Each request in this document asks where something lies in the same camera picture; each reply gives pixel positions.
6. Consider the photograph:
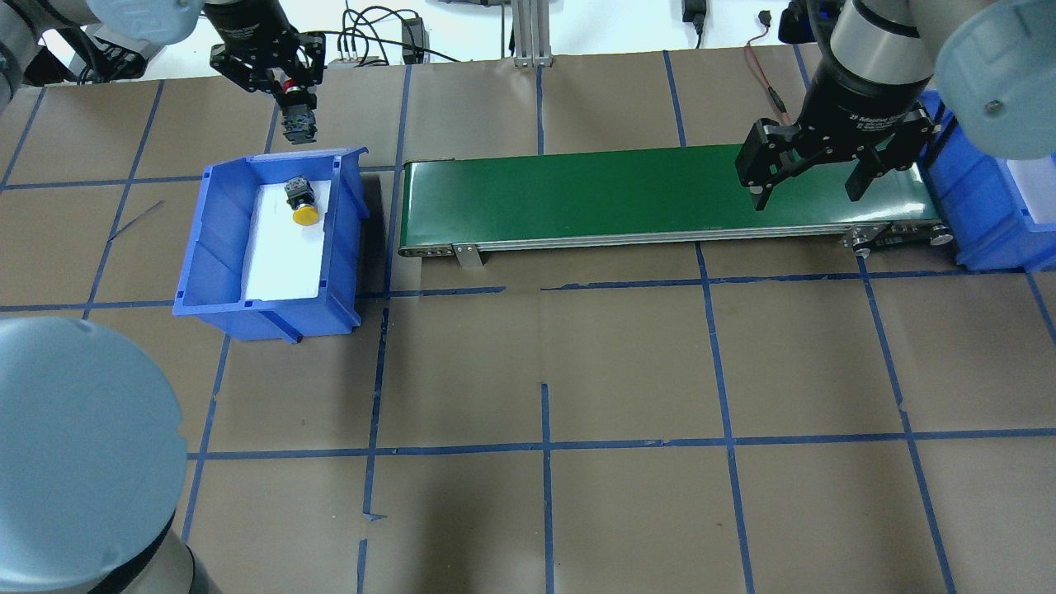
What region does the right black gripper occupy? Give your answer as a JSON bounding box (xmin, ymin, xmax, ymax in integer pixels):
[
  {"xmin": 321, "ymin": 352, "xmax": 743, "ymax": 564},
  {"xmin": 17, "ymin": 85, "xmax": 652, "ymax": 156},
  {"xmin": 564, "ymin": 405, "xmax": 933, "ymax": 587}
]
[{"xmin": 735, "ymin": 63, "xmax": 936, "ymax": 210}]

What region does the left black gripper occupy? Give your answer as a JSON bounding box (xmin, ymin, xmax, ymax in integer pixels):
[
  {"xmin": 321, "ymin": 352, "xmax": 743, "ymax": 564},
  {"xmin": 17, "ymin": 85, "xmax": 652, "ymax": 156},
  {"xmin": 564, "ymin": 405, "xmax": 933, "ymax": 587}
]
[{"xmin": 209, "ymin": 16, "xmax": 326, "ymax": 93}]

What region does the red push button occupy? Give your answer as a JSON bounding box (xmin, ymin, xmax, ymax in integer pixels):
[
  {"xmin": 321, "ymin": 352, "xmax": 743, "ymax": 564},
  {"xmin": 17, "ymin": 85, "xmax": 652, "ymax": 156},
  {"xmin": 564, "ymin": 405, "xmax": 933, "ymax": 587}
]
[{"xmin": 276, "ymin": 78, "xmax": 318, "ymax": 145}]

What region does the yellow push button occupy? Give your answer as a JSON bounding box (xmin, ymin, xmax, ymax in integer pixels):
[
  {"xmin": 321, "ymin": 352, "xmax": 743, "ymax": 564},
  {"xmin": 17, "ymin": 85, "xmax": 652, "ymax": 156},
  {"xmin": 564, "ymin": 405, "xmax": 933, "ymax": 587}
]
[{"xmin": 283, "ymin": 177, "xmax": 320, "ymax": 227}]

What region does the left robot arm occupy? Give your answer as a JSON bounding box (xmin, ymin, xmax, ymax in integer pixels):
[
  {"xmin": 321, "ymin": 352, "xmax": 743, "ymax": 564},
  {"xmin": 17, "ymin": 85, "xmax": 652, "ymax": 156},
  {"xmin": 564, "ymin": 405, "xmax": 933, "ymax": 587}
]
[{"xmin": 2, "ymin": 1, "xmax": 324, "ymax": 593}]

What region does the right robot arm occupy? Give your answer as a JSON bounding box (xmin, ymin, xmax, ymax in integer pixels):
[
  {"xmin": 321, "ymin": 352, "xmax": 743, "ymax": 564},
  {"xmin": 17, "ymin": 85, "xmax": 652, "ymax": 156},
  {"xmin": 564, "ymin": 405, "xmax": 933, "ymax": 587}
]
[{"xmin": 734, "ymin": 1, "xmax": 1055, "ymax": 210}]

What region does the black power adapter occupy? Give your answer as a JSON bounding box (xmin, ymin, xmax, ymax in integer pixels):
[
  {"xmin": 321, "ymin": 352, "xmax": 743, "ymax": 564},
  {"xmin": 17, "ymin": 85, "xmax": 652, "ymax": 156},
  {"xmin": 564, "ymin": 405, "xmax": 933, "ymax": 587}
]
[{"xmin": 401, "ymin": 16, "xmax": 427, "ymax": 64}]

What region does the right blue plastic bin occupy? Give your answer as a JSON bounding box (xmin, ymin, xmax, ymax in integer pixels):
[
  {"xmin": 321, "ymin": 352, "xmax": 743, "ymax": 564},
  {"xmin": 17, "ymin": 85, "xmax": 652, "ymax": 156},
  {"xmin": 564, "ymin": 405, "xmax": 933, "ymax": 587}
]
[{"xmin": 927, "ymin": 130, "xmax": 1055, "ymax": 273}]

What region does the blue plastic bin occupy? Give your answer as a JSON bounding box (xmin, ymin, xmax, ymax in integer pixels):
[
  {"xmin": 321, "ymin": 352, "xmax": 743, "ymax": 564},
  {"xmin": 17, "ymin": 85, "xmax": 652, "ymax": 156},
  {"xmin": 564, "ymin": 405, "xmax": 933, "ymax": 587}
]
[
  {"xmin": 172, "ymin": 146, "xmax": 370, "ymax": 344},
  {"xmin": 927, "ymin": 130, "xmax": 1055, "ymax": 273}
]

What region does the white foam pad left bin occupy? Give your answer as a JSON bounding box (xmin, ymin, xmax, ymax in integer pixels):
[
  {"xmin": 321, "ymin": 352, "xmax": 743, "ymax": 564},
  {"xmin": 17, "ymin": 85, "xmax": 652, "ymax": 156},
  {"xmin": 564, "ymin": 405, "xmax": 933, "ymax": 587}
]
[{"xmin": 241, "ymin": 179, "xmax": 331, "ymax": 301}]

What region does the white foam pad bin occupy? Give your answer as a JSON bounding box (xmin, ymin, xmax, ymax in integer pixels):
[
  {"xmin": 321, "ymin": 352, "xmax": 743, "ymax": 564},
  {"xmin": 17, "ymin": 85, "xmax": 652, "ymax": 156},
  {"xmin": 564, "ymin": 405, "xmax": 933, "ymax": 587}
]
[
  {"xmin": 241, "ymin": 179, "xmax": 331, "ymax": 301},
  {"xmin": 1006, "ymin": 154, "xmax": 1055, "ymax": 224}
]

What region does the white foam pad right bin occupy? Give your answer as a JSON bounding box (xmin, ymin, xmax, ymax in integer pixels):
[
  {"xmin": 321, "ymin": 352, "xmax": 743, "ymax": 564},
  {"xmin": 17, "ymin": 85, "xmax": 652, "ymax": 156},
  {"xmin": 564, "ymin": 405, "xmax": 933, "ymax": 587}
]
[{"xmin": 1006, "ymin": 154, "xmax": 1055, "ymax": 224}]

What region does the left blue plastic bin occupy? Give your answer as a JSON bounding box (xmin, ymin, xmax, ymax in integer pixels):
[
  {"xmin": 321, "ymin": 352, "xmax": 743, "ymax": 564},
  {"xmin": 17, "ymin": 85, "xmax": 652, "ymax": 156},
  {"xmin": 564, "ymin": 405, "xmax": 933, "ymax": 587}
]
[{"xmin": 172, "ymin": 146, "xmax": 370, "ymax": 344}]

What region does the green conveyor belt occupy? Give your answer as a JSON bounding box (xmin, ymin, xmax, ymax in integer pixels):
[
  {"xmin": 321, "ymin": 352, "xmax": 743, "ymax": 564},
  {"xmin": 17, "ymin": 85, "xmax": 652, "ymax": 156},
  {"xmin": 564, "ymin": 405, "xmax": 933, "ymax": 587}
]
[{"xmin": 398, "ymin": 145, "xmax": 953, "ymax": 266}]

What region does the black cables bundle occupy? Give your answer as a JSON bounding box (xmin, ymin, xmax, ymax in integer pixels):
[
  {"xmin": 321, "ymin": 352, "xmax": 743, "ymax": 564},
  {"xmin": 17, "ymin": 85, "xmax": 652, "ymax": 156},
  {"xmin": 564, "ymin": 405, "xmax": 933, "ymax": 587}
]
[{"xmin": 322, "ymin": 4, "xmax": 463, "ymax": 68}]

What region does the red wire with connector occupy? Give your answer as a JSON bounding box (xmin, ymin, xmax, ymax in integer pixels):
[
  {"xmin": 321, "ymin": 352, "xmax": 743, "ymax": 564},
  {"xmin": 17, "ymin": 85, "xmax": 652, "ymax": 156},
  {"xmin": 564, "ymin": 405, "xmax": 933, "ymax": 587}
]
[{"xmin": 744, "ymin": 10, "xmax": 794, "ymax": 125}]

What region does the aluminium profile post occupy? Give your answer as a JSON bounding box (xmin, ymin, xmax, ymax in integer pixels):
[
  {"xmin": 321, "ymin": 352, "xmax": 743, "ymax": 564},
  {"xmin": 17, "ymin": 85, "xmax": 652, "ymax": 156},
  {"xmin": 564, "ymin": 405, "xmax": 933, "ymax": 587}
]
[{"xmin": 511, "ymin": 0, "xmax": 554, "ymax": 68}]

